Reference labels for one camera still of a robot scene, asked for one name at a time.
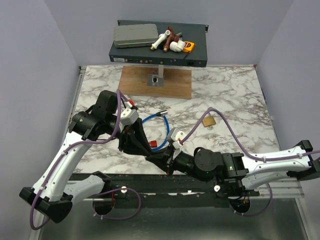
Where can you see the brown pipe fitting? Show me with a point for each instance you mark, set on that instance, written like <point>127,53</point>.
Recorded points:
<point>172,37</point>

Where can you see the metal stand post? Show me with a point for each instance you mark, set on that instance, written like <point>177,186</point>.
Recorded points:
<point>156,78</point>

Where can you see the dark teal rack device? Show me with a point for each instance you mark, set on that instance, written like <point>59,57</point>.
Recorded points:
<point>194,33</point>

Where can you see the white elbow pipe fitting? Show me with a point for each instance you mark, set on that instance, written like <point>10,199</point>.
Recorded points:
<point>177,46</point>

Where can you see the white straight pipe fitting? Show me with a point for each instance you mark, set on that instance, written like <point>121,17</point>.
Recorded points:
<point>162,37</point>

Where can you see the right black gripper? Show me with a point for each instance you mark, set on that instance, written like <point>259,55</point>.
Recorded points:
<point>165,160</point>

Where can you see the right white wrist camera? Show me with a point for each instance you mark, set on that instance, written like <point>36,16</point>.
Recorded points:
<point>174,139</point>

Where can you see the grey plastic case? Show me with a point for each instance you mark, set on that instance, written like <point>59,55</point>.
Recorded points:
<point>136,35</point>

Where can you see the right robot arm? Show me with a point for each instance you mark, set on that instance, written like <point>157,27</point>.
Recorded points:
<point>236,174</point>

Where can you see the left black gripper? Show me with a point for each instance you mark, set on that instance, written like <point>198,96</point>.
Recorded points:
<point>126,142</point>

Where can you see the black mounting rail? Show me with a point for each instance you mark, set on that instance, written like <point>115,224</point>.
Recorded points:
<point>166,191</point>

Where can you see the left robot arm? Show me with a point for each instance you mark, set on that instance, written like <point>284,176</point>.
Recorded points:
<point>113,116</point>

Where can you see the aluminium frame profile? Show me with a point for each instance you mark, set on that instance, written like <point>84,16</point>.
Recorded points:
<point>280,189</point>

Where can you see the red cable lock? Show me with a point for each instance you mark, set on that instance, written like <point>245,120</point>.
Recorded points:
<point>153,144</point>

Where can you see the yellow tape measure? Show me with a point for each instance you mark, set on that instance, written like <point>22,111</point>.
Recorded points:
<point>188,47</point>

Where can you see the wooden board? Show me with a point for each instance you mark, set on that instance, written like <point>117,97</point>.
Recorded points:
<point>177,83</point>

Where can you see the brass padlock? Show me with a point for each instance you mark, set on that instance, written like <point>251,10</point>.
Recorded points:
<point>209,122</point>

